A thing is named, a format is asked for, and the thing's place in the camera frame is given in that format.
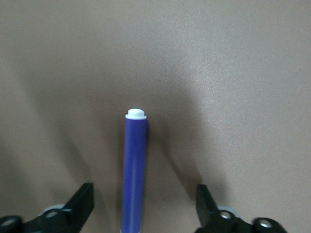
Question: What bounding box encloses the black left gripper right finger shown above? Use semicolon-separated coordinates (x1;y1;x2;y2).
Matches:
195;183;289;233

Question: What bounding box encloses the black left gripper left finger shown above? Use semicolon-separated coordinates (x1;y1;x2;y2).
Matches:
0;183;95;233

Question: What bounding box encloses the purple marker pen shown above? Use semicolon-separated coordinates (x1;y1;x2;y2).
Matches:
120;108;148;233

